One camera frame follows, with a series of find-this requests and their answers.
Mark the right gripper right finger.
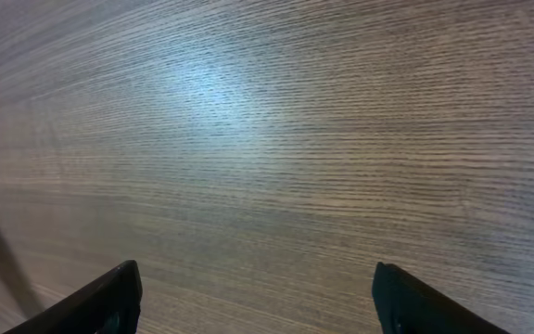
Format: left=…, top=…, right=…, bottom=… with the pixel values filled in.
left=372, top=262, right=508, bottom=334

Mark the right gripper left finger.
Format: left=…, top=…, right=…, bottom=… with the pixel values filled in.
left=5, top=260, right=143, bottom=334

